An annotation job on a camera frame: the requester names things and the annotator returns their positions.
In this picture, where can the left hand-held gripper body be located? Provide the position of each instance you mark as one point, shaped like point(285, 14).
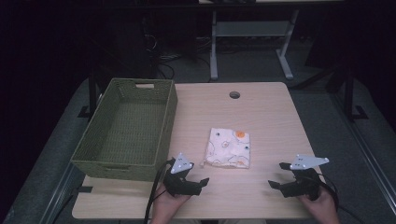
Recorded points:
point(179, 183)

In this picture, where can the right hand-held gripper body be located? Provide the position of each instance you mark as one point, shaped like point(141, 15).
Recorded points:
point(303, 183)

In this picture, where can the patterned white cloth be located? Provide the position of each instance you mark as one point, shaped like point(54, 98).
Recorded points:
point(229, 149)

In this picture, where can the green woven basket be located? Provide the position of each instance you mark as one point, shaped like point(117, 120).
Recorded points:
point(134, 124)

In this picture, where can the person's left hand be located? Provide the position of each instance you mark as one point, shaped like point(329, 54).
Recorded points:
point(169, 203)

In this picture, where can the person's right hand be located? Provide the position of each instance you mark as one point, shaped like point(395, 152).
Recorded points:
point(320, 205)

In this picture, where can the black metal stand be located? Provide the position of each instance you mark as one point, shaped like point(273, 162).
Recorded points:
point(92, 93)
point(349, 93)

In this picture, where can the metal floor rail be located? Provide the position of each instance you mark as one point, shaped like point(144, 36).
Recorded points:
point(367, 155)
point(59, 196)

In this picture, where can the white metal frame desk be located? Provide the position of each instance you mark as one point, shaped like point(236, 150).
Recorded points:
point(249, 29)

